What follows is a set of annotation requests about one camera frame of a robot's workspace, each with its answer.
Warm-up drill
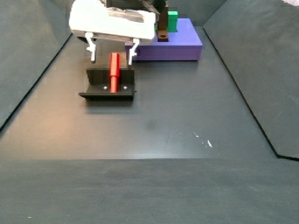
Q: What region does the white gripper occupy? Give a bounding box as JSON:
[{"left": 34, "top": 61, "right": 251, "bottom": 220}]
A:
[{"left": 70, "top": 0, "right": 157, "bottom": 66}]

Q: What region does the red peg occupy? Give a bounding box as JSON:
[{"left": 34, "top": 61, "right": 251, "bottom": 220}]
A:
[{"left": 110, "top": 52, "right": 121, "bottom": 94}]

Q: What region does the purple base board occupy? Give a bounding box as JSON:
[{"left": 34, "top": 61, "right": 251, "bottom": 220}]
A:
[{"left": 134, "top": 18, "right": 203, "bottom": 61}]

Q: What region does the black peg holder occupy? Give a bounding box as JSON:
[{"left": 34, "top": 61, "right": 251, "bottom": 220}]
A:
[{"left": 79, "top": 68, "right": 137, "bottom": 101}]

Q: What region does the green U-shaped block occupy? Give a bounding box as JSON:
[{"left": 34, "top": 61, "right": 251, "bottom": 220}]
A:
[{"left": 167, "top": 10, "right": 179, "bottom": 32}]

